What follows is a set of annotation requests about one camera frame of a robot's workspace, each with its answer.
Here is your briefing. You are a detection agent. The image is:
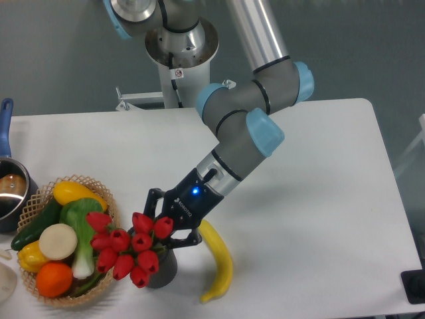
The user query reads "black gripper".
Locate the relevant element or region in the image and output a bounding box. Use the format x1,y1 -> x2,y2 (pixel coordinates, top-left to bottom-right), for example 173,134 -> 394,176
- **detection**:
143,168 -> 224,249

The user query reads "dark grey ribbed vase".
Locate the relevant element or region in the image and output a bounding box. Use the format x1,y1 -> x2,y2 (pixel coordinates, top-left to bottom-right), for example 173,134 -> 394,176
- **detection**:
128,227 -> 177,289

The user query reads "red tulip bouquet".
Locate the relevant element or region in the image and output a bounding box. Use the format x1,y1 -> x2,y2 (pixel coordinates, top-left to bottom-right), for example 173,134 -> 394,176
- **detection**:
86,212 -> 177,288

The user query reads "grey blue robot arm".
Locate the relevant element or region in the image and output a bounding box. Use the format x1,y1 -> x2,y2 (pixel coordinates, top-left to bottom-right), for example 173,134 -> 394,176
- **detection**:
104,1 -> 314,249

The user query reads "yellow banana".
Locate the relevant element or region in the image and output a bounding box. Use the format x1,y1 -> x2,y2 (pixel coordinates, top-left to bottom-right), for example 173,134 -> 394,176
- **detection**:
199,219 -> 234,303

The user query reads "green bean pod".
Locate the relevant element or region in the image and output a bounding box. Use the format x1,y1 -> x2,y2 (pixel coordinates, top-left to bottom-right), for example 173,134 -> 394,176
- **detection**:
73,272 -> 106,297

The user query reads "green bok choy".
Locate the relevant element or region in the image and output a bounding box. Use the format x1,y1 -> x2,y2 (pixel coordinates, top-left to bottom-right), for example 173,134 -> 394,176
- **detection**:
59,198 -> 103,280

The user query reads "yellow squash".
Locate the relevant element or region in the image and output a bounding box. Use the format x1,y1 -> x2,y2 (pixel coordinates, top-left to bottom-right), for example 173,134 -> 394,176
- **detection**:
52,181 -> 108,212

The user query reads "dark green cucumber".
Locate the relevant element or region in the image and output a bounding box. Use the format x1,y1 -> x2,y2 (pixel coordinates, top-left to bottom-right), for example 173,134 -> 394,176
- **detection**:
11,198 -> 62,251

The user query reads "woven wicker basket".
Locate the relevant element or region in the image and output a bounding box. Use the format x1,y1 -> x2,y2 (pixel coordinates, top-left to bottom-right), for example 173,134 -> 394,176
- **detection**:
17,175 -> 120,308

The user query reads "orange fruit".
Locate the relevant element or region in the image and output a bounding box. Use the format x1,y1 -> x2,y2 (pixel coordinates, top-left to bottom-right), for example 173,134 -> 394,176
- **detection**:
36,262 -> 73,298

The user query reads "yellow bell pepper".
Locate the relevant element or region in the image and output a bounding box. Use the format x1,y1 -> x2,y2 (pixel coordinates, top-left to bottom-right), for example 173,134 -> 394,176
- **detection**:
17,241 -> 50,273

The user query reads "small white garlic piece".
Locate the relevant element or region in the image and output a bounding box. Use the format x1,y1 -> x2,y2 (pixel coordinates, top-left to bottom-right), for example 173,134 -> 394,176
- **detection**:
0,249 -> 13,261

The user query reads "beige object at left edge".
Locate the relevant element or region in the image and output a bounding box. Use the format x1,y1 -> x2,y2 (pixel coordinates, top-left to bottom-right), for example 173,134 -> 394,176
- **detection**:
0,263 -> 17,302

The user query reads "black device at right edge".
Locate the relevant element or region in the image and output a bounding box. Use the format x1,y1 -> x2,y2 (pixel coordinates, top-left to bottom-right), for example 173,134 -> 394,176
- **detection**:
400,269 -> 424,304

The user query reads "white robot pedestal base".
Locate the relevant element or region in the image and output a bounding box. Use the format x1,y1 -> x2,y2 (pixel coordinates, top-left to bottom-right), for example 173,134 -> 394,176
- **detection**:
115,16 -> 237,112

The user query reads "blue handled saucepan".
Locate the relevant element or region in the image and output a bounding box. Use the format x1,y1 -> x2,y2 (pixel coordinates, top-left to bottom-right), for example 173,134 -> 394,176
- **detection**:
1,98 -> 38,233

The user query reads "black cable on pedestal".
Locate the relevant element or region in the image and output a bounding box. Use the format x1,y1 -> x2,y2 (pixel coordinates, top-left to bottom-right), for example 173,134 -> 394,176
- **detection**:
167,52 -> 184,109

